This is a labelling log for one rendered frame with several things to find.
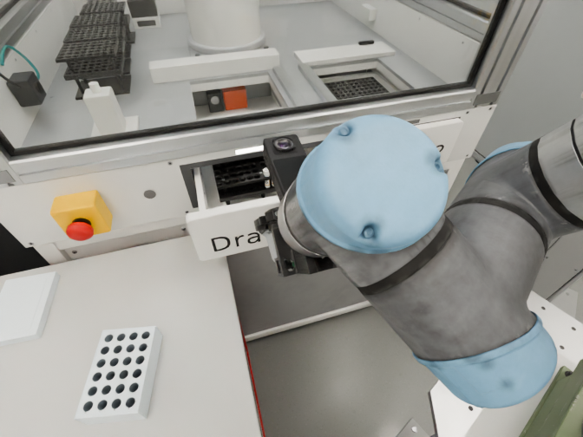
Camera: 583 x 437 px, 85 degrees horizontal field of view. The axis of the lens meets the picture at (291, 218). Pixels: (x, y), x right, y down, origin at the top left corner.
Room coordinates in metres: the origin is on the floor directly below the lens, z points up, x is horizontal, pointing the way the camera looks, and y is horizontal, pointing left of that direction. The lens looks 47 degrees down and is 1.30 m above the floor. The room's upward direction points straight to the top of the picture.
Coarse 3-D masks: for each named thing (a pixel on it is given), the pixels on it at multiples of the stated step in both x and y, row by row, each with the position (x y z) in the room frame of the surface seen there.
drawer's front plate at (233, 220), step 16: (224, 208) 0.36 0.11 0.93; (240, 208) 0.36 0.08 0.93; (256, 208) 0.36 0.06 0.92; (192, 224) 0.33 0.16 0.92; (208, 224) 0.34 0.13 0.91; (224, 224) 0.35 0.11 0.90; (240, 224) 0.36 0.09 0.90; (208, 240) 0.34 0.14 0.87; (224, 240) 0.35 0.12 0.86; (240, 240) 0.35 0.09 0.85; (208, 256) 0.34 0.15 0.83; (224, 256) 0.34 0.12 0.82
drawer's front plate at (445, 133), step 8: (448, 120) 0.63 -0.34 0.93; (456, 120) 0.63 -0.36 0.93; (424, 128) 0.60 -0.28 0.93; (432, 128) 0.60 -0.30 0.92; (440, 128) 0.61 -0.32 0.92; (448, 128) 0.62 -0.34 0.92; (456, 128) 0.62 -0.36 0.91; (432, 136) 0.61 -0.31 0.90; (440, 136) 0.61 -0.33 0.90; (448, 136) 0.62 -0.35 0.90; (456, 136) 0.62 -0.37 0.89; (440, 144) 0.61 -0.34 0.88; (448, 144) 0.62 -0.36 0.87; (440, 152) 0.62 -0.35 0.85; (448, 152) 0.62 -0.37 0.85
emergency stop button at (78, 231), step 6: (78, 222) 0.36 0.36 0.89; (72, 228) 0.35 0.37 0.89; (78, 228) 0.35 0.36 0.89; (84, 228) 0.35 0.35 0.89; (90, 228) 0.36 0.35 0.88; (72, 234) 0.34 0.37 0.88; (78, 234) 0.35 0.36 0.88; (84, 234) 0.35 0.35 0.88; (90, 234) 0.35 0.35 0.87; (78, 240) 0.35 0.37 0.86
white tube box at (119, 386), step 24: (120, 336) 0.21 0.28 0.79; (144, 336) 0.21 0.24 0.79; (96, 360) 0.17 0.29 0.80; (120, 360) 0.17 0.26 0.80; (144, 360) 0.17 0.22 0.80; (96, 384) 0.13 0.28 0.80; (120, 384) 0.13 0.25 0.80; (144, 384) 0.13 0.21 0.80; (96, 408) 0.10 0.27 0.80; (120, 408) 0.10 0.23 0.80; (144, 408) 0.11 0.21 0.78
